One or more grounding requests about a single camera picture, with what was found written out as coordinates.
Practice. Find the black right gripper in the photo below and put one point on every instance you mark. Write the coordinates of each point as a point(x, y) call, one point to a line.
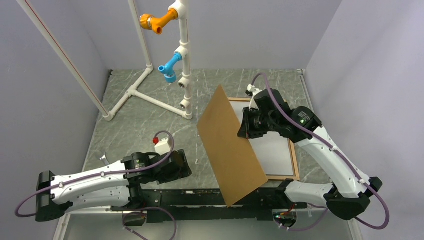
point(247, 130)

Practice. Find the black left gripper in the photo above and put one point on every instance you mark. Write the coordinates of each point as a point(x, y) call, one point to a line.
point(183, 171)

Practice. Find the glossy room photo print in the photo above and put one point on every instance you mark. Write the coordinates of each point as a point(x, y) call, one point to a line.
point(276, 156)

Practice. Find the brown backing board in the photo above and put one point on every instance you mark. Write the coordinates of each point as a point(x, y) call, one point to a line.
point(234, 183)

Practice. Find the wooden picture frame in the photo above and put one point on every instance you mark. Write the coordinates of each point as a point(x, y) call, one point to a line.
point(241, 148)

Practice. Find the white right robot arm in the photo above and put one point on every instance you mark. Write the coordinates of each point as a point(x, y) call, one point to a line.
point(347, 196)

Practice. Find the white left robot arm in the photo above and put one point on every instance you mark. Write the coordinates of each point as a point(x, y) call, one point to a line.
point(118, 185)

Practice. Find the blue pipe nozzle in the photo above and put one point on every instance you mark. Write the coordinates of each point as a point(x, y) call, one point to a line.
point(168, 69)

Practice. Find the orange pipe nozzle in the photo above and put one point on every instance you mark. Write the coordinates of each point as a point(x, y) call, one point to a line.
point(156, 24)

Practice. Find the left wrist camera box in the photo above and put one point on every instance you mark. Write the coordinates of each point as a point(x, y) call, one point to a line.
point(162, 146)

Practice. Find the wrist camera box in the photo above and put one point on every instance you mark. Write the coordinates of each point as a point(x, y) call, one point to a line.
point(162, 146)
point(252, 91)

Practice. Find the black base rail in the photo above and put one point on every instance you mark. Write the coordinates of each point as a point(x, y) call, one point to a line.
point(208, 204)

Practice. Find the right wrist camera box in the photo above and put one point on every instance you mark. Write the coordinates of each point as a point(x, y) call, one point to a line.
point(252, 91)

